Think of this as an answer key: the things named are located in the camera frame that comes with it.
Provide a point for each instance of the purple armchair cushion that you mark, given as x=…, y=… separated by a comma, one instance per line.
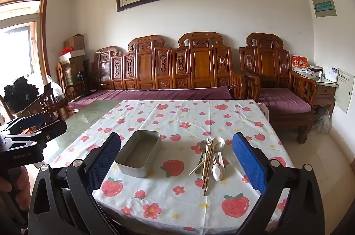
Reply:
x=283, y=101

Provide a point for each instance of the strawberry flower print tablecloth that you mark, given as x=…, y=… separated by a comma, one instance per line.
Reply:
x=172, y=112

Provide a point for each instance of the rectangular metal tray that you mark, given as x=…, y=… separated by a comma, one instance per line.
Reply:
x=138, y=151

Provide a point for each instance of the large metal spoon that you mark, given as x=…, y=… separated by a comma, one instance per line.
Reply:
x=203, y=145

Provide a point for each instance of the white cardboard box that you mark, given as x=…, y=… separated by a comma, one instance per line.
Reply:
x=70, y=56

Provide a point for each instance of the white router box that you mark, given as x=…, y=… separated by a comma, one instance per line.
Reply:
x=331, y=74

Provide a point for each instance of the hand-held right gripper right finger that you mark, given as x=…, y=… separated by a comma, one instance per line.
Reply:
x=249, y=165

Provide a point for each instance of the dark cloth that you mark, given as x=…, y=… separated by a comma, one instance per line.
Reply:
x=20, y=92

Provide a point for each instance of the wooden dining chair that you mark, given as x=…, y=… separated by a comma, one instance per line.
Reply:
x=45, y=104

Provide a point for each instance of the grey wall electrical box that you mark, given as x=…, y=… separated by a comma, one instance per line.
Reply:
x=324, y=6

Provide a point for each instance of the carved wooden armchair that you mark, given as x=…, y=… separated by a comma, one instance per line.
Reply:
x=266, y=62

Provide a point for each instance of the wooden door frame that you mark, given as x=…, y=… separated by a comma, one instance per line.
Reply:
x=43, y=35

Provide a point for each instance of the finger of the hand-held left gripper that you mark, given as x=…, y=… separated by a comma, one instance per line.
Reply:
x=52, y=128
x=33, y=120

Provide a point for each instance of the purple sofa cushion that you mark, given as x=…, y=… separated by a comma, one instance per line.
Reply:
x=155, y=94

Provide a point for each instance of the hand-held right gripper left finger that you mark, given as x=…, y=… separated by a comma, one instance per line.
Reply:
x=105, y=157

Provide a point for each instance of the wooden side table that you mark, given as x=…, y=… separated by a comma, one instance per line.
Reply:
x=324, y=93

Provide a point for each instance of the wooden chopstick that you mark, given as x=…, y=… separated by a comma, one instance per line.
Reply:
x=199, y=165
x=205, y=171
x=210, y=168
x=208, y=179

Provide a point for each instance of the plastic bag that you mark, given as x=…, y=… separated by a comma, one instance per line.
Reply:
x=321, y=119

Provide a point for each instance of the white panel board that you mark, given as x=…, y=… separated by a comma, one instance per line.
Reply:
x=345, y=90

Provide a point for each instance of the carved wooden sofa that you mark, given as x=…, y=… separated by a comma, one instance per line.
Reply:
x=166, y=65

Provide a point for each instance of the person's left hand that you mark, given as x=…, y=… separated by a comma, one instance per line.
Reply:
x=26, y=190

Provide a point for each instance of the brown cardboard box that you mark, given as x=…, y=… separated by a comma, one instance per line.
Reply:
x=74, y=42

